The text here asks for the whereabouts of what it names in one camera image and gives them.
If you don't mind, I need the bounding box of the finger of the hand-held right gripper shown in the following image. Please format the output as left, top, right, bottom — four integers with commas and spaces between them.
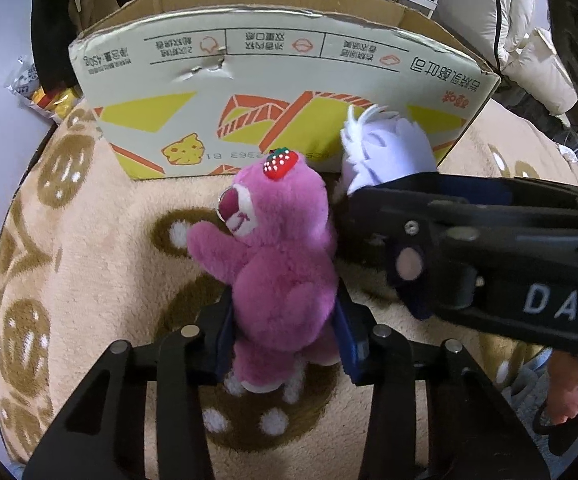
338, 199, 481, 321
346, 172, 578, 235

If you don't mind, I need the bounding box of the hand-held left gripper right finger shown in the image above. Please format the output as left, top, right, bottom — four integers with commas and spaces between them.
334, 290, 550, 480

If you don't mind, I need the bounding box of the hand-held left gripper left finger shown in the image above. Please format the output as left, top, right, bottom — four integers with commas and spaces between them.
24, 305, 235, 480

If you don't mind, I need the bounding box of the white lavender plush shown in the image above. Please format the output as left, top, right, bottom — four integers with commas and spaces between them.
340, 105, 440, 196

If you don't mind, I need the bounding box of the pink bear plush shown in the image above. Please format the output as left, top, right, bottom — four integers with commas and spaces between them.
185, 146, 342, 395

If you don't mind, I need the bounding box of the printed cardboard box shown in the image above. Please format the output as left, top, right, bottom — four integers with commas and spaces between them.
67, 0, 501, 181

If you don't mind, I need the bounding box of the person's right hand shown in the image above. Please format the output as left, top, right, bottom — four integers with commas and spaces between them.
548, 351, 578, 427

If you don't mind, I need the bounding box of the blue fluffy cloth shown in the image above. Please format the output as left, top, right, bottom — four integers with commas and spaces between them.
499, 350, 555, 411

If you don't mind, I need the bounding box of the beige patterned blanket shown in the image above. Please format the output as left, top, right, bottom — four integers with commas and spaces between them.
0, 95, 578, 466

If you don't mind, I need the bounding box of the cream padded chair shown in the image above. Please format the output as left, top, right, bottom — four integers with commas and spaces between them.
431, 0, 578, 116

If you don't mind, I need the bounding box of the plastic bag of plush toys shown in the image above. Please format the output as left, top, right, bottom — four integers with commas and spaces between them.
4, 55, 82, 123

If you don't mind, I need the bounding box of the black coat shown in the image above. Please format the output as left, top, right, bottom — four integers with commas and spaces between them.
31, 0, 80, 86

